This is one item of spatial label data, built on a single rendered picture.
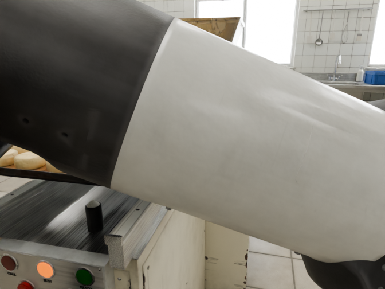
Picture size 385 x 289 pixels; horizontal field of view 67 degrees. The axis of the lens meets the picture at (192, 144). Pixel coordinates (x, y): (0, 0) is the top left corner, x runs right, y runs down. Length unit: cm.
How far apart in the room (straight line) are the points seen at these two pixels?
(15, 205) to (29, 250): 13
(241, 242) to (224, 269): 17
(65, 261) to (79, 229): 10
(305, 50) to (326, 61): 31
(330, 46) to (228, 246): 346
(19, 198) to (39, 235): 10
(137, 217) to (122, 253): 7
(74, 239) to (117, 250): 14
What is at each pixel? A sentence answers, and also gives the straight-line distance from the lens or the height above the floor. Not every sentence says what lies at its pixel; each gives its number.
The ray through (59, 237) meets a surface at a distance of 66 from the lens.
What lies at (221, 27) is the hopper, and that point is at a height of 129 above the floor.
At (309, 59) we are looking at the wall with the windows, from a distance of 434.
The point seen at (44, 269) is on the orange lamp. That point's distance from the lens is 63.
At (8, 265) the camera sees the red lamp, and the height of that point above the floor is 81.
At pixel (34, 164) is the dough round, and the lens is 57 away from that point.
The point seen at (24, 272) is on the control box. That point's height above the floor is 80.
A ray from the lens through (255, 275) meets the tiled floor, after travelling 183.
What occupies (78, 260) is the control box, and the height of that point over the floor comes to 84.
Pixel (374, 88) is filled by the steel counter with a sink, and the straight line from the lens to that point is 374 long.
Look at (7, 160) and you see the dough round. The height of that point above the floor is 101.
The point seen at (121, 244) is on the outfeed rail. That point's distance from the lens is 51.
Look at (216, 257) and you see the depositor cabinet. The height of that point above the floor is 32.
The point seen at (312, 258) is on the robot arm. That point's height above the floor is 108.
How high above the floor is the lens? 118
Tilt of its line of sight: 17 degrees down
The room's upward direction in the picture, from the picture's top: straight up
